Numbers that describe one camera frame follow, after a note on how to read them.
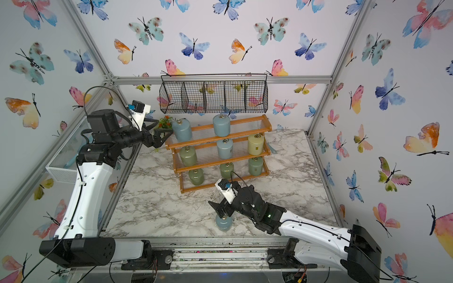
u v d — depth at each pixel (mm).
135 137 576
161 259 741
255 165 934
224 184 595
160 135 593
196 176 909
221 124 755
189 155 825
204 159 931
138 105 545
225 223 771
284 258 729
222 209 638
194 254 767
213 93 984
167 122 1038
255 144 863
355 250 407
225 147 844
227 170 929
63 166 654
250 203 529
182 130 736
